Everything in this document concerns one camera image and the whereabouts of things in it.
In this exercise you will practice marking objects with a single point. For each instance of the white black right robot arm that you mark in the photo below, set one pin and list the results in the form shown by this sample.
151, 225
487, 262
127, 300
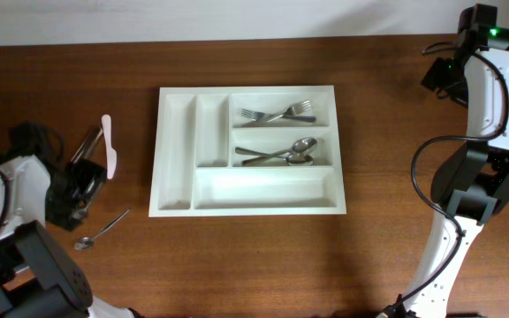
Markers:
472, 185

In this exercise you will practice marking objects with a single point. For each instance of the metal tongs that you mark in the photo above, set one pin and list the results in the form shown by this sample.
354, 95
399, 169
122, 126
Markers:
89, 145

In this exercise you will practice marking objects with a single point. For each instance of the metal spoon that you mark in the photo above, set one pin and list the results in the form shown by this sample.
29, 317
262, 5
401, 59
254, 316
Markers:
305, 145
291, 158

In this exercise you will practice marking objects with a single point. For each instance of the metal fork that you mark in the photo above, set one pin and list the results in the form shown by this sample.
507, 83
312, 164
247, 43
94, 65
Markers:
256, 115
294, 112

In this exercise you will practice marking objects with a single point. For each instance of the small metal teaspoon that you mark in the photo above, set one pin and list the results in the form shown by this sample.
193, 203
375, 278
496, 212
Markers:
80, 210
87, 242

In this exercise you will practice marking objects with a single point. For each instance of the pink plastic knife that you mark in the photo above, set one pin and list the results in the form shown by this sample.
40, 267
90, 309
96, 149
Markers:
111, 153

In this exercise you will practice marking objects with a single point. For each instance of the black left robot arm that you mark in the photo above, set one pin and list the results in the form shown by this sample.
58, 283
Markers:
37, 277

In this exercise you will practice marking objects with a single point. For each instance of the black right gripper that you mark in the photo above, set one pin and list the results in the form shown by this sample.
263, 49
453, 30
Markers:
436, 75

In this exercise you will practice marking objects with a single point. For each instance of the white cutlery tray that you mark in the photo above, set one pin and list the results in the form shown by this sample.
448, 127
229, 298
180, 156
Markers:
196, 171

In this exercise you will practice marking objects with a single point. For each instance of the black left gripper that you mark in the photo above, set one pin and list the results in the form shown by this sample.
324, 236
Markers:
58, 208

